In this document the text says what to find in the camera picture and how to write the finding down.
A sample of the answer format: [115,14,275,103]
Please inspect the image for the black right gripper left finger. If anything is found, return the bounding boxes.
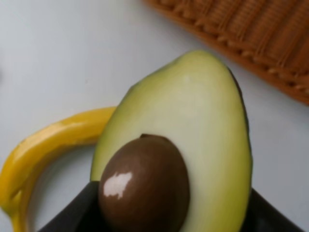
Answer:
[39,181,121,232]

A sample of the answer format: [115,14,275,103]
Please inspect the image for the brown wicker basket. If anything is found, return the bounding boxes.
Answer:
[148,0,309,104]

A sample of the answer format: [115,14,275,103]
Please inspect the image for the yellow banana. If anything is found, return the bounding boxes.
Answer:
[0,107,115,232]

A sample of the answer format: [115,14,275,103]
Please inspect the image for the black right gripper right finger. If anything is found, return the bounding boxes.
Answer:
[239,187,303,232]

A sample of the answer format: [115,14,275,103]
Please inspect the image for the halved avocado with pit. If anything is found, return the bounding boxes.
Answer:
[91,50,253,232]

